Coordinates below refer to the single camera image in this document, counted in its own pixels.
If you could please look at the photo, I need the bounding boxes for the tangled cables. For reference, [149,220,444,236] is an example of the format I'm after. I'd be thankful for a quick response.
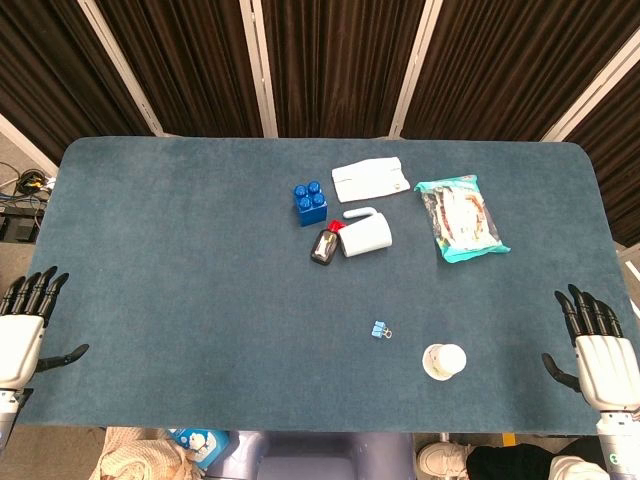
[0,162,57,211]

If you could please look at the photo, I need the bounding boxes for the white folded cloth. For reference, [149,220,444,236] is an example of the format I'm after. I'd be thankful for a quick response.
[331,156,411,204]

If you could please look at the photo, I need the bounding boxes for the purple robot base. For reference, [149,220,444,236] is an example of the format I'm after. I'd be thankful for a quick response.
[207,430,415,480]

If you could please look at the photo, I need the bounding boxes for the black trousers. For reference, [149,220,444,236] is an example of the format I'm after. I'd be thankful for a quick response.
[467,438,609,480]

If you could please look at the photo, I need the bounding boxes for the blue white wipes pack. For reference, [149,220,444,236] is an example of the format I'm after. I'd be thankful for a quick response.
[167,428,231,470]

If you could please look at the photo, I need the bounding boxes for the black box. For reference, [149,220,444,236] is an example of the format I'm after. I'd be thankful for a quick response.
[0,208,45,244]

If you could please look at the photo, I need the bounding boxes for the white sneaker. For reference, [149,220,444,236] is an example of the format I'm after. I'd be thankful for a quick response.
[417,441,474,480]
[549,454,607,480]

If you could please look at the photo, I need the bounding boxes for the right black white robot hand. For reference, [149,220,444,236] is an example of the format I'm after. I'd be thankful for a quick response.
[541,283,640,412]

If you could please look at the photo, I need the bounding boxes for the teal snack packet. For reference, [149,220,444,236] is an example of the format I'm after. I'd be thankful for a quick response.
[413,174,512,265]

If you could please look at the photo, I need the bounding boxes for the beige knitted cloth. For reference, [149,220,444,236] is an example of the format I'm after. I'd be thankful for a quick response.
[94,426,201,480]

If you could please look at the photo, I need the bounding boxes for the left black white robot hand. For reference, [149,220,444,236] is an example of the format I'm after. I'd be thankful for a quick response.
[0,266,90,391]

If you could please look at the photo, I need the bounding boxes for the blue-grey carpeted table top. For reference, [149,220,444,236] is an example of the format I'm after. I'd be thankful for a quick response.
[17,136,632,434]

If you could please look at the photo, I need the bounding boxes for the white paper cup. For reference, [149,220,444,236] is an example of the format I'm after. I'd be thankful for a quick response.
[422,342,468,382]

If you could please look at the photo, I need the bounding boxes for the pale blue plastic mug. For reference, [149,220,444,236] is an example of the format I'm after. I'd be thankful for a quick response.
[338,206,394,259]

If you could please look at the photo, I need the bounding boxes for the blue toy building block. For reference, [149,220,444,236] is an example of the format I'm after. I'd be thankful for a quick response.
[292,180,329,228]

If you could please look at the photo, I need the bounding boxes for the dark brown curtain panel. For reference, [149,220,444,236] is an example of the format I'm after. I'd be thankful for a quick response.
[94,0,265,138]
[563,74,640,247]
[401,0,640,142]
[261,0,427,139]
[0,0,157,164]

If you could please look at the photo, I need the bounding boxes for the dark bottle with red cap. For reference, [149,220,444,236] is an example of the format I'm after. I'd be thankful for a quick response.
[309,219,348,267]

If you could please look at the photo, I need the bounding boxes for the white screen frame post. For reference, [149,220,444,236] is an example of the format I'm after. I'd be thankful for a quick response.
[541,28,640,143]
[0,113,59,177]
[238,0,279,139]
[388,0,444,140]
[77,0,170,138]

